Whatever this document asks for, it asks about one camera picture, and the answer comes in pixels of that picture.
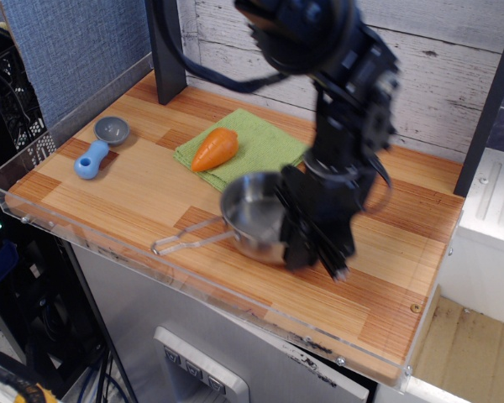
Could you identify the silver button panel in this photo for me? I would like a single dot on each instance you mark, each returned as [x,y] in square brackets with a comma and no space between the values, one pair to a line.
[194,376]

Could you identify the orange plastic carrot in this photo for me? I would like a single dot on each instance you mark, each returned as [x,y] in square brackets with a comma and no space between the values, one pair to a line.
[220,146]

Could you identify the blue grey ice cream scoop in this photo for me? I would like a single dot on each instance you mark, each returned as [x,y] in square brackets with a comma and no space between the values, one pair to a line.
[110,131]

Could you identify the dark vertical post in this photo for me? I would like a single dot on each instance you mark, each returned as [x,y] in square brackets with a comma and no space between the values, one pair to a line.
[170,75]
[482,132]

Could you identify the dark vertical post left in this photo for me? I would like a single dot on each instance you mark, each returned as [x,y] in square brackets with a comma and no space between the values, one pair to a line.
[170,75]

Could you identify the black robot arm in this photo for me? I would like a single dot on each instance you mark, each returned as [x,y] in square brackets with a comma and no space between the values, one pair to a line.
[355,75]

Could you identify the white ribbed block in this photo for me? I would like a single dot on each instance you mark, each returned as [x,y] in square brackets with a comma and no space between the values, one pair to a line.
[483,211]

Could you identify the yellow object bottom left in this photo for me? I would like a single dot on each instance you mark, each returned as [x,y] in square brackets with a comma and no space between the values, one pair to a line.
[31,393]

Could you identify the dark vertical post right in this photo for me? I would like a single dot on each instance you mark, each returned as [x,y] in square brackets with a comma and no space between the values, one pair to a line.
[482,132]

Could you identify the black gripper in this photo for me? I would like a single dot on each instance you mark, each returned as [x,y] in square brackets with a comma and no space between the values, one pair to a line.
[342,164]

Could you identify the stainless steel saucepan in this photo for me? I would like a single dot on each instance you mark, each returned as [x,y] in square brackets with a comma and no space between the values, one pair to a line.
[252,216]

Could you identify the black plastic crate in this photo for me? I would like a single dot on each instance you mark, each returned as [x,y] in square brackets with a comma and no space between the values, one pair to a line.
[21,120]

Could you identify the clear acrylic table guard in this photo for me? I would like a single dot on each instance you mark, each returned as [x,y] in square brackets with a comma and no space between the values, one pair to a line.
[143,194]

